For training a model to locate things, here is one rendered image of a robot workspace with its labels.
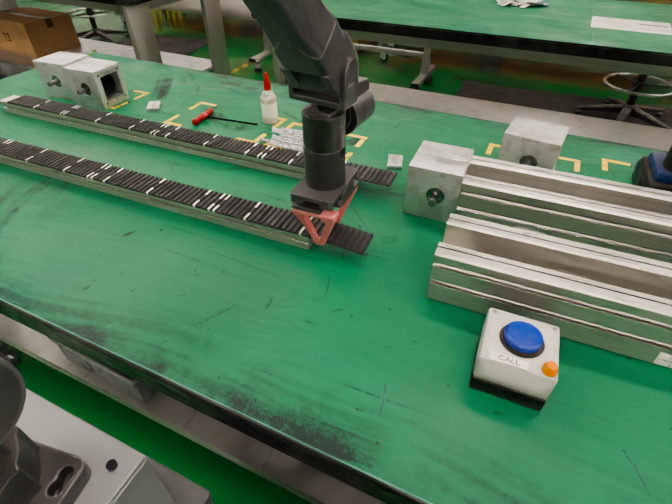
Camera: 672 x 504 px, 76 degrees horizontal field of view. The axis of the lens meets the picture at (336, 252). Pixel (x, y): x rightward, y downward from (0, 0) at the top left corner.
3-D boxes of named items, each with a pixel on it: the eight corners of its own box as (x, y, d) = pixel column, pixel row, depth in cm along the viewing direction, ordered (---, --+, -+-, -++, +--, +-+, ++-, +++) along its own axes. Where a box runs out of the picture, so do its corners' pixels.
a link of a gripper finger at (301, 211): (352, 231, 69) (353, 180, 63) (334, 259, 64) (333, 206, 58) (313, 222, 71) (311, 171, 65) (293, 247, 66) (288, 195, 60)
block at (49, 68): (40, 99, 117) (24, 63, 111) (73, 85, 125) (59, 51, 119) (69, 104, 115) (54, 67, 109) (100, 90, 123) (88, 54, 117)
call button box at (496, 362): (467, 387, 50) (479, 354, 46) (481, 327, 57) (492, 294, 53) (540, 412, 48) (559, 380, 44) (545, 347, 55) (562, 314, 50)
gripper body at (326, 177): (358, 178, 66) (360, 133, 61) (332, 214, 58) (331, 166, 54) (320, 170, 68) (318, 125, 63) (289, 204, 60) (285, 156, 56)
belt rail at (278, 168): (5, 111, 111) (-1, 100, 109) (19, 106, 114) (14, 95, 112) (351, 191, 82) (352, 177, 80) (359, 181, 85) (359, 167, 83)
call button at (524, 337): (499, 351, 47) (503, 340, 46) (503, 325, 50) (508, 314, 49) (537, 364, 46) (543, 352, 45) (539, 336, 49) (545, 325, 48)
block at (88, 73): (69, 107, 113) (53, 70, 107) (101, 93, 121) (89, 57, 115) (98, 113, 110) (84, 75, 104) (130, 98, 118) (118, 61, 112)
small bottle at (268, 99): (279, 124, 105) (275, 74, 98) (264, 125, 105) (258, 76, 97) (276, 118, 108) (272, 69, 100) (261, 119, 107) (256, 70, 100)
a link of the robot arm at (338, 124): (291, 105, 54) (331, 114, 51) (320, 87, 58) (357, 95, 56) (295, 155, 58) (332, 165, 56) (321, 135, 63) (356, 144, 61)
